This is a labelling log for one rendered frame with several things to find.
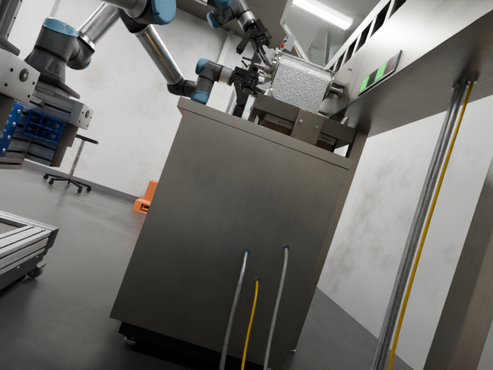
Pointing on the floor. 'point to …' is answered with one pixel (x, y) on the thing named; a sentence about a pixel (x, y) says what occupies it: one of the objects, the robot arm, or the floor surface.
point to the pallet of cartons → (145, 198)
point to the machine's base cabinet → (227, 244)
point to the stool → (73, 166)
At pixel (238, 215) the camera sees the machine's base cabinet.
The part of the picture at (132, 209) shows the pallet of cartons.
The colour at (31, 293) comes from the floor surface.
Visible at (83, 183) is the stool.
